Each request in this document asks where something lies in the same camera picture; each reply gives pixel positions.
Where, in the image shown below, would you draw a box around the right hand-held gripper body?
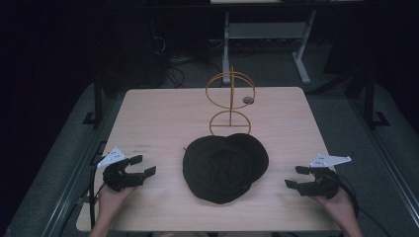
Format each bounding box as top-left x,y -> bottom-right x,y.
297,153 -> 353,199

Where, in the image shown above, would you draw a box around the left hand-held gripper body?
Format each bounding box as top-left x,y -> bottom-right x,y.
96,146 -> 145,193

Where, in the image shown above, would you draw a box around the black cap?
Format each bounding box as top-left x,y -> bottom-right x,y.
182,132 -> 270,205

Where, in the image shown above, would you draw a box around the orange wire hat stand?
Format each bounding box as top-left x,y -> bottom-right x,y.
205,66 -> 257,137

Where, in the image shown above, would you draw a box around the person's left hand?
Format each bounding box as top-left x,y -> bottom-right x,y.
98,186 -> 136,226

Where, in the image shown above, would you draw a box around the person's right hand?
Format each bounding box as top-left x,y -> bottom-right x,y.
312,187 -> 358,231

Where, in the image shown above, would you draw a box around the grey metal stand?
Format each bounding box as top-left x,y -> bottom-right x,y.
221,9 -> 318,86

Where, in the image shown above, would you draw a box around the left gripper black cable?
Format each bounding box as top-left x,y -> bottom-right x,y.
88,163 -> 107,231

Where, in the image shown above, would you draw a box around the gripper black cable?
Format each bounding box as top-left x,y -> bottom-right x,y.
88,163 -> 107,231
337,175 -> 393,237

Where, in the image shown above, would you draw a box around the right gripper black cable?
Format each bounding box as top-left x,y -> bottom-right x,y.
337,175 -> 393,237

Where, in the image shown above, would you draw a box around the black metal frame post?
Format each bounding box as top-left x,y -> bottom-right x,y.
82,68 -> 104,126

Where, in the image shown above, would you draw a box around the black cables on floor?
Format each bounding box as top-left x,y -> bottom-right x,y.
151,33 -> 225,89

